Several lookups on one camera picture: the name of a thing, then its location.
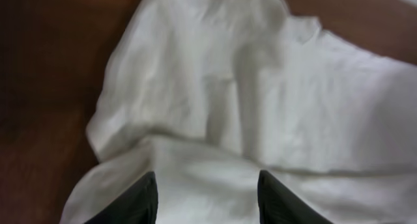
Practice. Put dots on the white t-shirt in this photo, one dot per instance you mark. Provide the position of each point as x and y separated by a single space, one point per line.
207 93

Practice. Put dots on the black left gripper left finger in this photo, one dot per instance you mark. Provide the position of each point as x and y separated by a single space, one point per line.
137 205

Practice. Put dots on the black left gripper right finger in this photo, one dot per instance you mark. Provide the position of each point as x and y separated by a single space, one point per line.
279 205

